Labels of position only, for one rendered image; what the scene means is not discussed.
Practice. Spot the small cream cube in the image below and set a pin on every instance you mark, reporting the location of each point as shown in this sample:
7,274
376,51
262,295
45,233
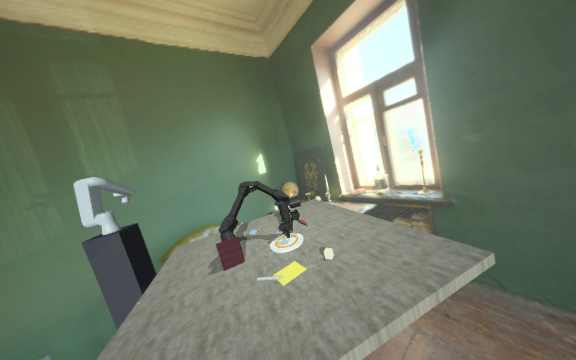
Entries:
328,252

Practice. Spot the yellow flat rectangular pad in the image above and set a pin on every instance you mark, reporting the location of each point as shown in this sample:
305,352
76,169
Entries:
289,272

